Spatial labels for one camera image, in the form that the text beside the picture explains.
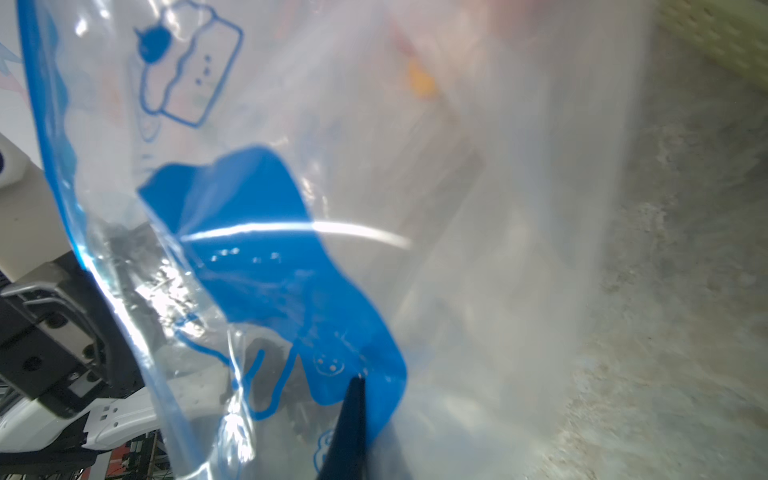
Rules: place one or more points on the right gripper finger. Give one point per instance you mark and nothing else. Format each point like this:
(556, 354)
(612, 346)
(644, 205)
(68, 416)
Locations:
(347, 454)

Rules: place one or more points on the blue zipper clear bag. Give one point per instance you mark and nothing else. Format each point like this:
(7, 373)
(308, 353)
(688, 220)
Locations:
(281, 198)

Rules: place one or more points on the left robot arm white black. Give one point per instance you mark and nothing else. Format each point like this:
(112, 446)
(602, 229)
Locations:
(71, 387)

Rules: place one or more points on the light green plastic basket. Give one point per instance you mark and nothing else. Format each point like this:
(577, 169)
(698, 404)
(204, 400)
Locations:
(732, 33)

